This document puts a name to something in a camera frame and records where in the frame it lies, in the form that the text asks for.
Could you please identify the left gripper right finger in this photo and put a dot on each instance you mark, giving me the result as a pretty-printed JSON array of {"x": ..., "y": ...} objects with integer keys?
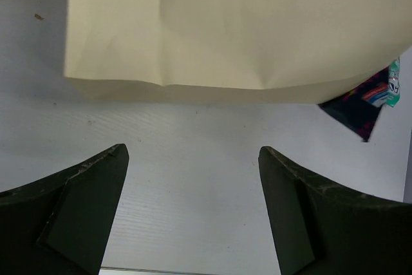
[{"x": 322, "y": 227}]

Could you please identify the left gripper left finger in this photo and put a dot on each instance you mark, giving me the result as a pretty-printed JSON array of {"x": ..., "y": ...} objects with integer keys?
[{"x": 60, "y": 224}]

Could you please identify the dark blue snack bag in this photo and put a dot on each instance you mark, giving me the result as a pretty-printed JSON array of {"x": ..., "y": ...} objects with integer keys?
[{"x": 359, "y": 109}]

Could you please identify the beige paper bag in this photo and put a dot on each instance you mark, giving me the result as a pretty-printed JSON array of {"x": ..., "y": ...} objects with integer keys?
[{"x": 274, "y": 51}]

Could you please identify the teal candy bag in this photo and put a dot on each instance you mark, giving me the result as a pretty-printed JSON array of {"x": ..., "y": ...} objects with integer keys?
[{"x": 393, "y": 83}]

